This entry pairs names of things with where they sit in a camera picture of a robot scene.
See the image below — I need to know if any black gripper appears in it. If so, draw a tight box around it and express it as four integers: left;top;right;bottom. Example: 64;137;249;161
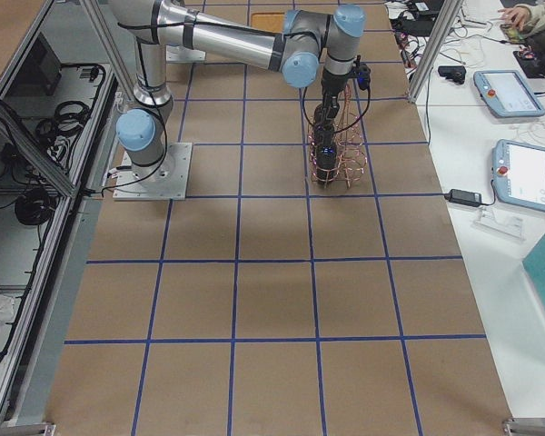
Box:
321;67;350;129

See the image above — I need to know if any dark wine bottle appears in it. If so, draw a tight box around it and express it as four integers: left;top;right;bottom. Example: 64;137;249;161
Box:
312;124;335;153
314;144;337;185
313;104;337;130

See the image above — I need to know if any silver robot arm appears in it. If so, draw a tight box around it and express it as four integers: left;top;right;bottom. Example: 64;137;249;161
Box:
109;1;368;183

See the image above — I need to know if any wooden serving tray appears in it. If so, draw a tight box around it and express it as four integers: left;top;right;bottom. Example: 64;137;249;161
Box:
250;12;284;33

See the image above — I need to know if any person hand at desk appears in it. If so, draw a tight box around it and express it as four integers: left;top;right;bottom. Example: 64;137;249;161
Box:
499;6;530;30

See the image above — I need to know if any black webcam on desk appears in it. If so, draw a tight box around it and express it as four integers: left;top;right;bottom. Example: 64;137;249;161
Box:
438;65;466;84

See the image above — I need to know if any black power adapter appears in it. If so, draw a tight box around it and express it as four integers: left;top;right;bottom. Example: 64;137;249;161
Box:
444;189;482;208

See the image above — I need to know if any far blue teach pendant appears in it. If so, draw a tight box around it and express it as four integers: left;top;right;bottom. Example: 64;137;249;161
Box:
473;70;545;118

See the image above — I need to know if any blue teach pendant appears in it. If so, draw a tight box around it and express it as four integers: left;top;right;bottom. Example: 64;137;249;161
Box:
473;70;545;118
492;139;545;213

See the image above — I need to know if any clear acrylic stand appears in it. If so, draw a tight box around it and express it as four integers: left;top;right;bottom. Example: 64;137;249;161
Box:
472;208;525;243

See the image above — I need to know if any near blue teach pendant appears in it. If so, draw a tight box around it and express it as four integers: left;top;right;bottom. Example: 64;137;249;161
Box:
492;139;545;213

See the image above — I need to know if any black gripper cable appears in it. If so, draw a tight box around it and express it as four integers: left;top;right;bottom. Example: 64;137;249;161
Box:
301;54;372;128

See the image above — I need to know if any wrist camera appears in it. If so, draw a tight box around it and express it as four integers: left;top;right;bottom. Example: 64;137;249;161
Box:
355;63;371;91

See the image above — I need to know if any copper wire bottle basket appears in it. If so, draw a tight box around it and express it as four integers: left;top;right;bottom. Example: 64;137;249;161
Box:
307;84;368;188

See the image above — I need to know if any aluminium frame post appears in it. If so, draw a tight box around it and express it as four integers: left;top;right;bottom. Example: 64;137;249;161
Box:
407;0;463;104

